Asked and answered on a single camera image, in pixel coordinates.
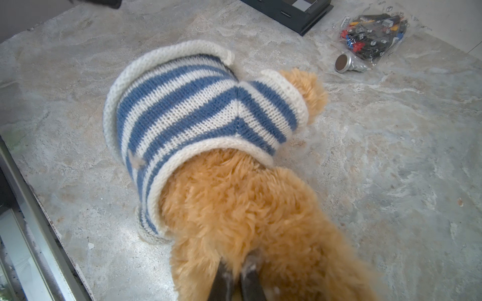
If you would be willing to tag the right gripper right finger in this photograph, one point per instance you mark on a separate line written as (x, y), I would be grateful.
(250, 286)

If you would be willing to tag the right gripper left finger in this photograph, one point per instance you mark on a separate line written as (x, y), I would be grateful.
(223, 285)

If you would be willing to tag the brown teddy bear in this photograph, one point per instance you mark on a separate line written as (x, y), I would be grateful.
(230, 214)

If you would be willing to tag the striped knit bear sweater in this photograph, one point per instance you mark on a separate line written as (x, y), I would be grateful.
(179, 101)

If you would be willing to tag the silver chess piece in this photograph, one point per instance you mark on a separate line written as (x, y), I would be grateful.
(349, 62)

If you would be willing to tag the black white checkerboard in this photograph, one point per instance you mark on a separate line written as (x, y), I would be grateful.
(298, 15)

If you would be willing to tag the bag of colourful small parts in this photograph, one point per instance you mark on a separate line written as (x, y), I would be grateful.
(371, 37)

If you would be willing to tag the aluminium mounting rail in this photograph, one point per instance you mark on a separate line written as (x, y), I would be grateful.
(34, 264)

